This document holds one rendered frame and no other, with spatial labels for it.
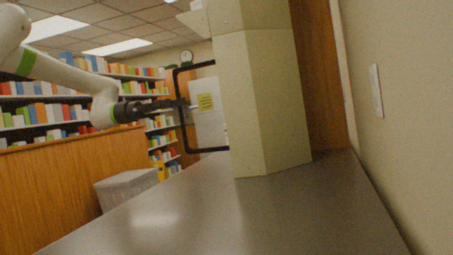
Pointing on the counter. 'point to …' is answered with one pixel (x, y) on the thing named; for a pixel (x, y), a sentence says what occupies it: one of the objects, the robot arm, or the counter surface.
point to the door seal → (181, 112)
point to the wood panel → (319, 74)
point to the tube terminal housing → (259, 85)
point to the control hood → (197, 22)
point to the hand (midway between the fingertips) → (175, 102)
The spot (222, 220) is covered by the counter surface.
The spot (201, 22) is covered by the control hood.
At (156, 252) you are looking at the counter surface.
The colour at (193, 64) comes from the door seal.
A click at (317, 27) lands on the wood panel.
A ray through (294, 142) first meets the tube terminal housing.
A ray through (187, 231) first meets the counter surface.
